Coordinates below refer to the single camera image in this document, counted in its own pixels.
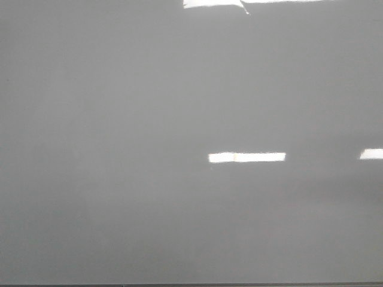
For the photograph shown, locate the white whiteboard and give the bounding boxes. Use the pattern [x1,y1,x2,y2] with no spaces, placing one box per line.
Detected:
[1,1,382,285]

